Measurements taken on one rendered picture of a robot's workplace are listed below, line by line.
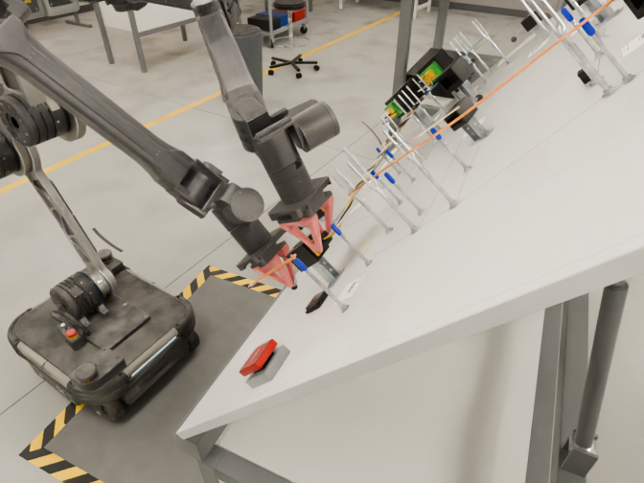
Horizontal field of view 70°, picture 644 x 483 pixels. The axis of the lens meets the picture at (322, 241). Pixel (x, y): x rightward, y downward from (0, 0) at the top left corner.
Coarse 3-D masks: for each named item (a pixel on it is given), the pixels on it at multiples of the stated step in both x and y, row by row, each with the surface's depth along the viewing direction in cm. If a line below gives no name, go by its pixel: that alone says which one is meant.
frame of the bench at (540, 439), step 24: (552, 312) 115; (552, 336) 109; (552, 360) 103; (552, 384) 98; (552, 408) 94; (552, 432) 90; (216, 456) 86; (528, 456) 86; (216, 480) 87; (240, 480) 83; (264, 480) 83; (528, 480) 83
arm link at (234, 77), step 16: (208, 0) 89; (208, 16) 90; (224, 16) 91; (208, 32) 88; (224, 32) 87; (208, 48) 85; (224, 48) 83; (224, 64) 80; (240, 64) 79; (224, 80) 77; (240, 80) 76; (224, 96) 74; (240, 96) 72; (256, 96) 72; (240, 128) 70
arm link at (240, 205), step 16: (224, 176) 81; (224, 192) 74; (240, 192) 74; (256, 192) 75; (192, 208) 79; (208, 208) 79; (224, 208) 76; (240, 208) 74; (256, 208) 75; (240, 224) 79
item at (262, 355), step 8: (264, 344) 67; (272, 344) 66; (256, 352) 68; (264, 352) 65; (272, 352) 67; (248, 360) 67; (256, 360) 64; (264, 360) 64; (248, 368) 65; (256, 368) 64
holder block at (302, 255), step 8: (296, 248) 77; (304, 248) 76; (328, 248) 79; (288, 256) 79; (296, 256) 78; (304, 256) 77; (312, 256) 76; (320, 256) 77; (296, 264) 80; (312, 264) 78
